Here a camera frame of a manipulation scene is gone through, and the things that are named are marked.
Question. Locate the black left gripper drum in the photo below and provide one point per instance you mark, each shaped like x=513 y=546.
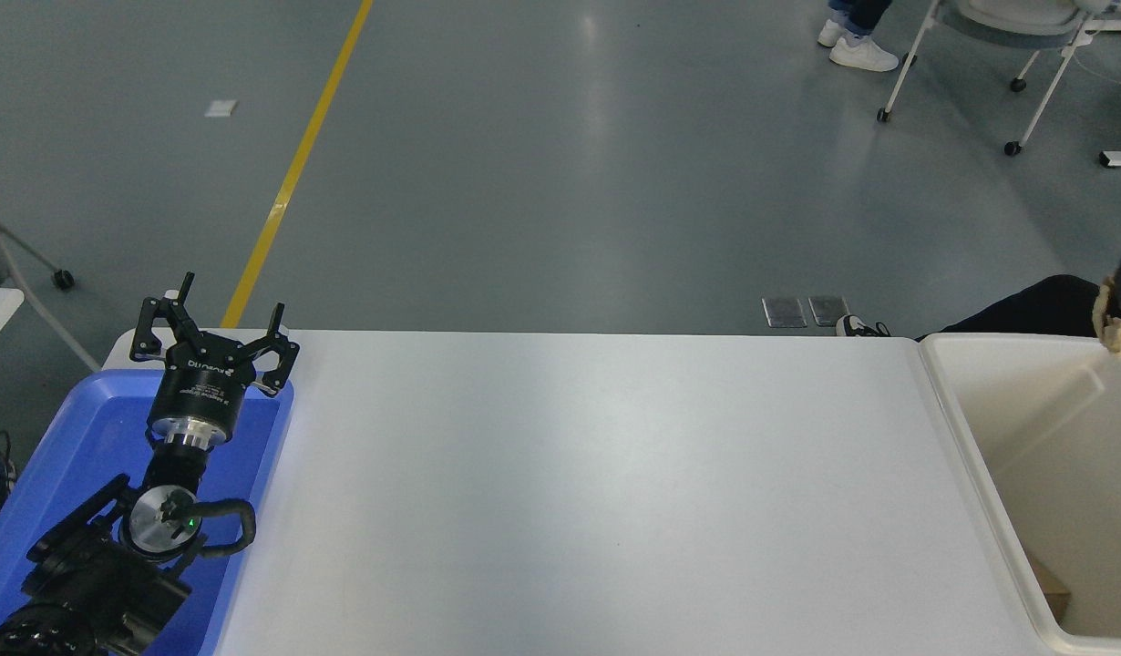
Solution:
x=200 y=387

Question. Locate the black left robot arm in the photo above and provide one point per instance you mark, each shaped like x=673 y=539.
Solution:
x=87 y=574

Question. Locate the person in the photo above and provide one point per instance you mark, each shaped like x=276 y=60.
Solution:
x=1043 y=310
x=861 y=53

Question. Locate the grey wheeled stand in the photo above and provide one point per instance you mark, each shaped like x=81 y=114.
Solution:
x=32 y=305

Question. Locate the blue plastic tray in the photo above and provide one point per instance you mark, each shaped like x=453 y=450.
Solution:
x=77 y=437

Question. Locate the large pale plastic bin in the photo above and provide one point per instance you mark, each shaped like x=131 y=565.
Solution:
x=1053 y=456

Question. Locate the grey metal floor plate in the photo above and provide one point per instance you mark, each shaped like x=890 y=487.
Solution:
x=827 y=311
x=785 y=312

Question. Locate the white wheeled chair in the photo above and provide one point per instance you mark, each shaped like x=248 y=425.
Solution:
x=907 y=66

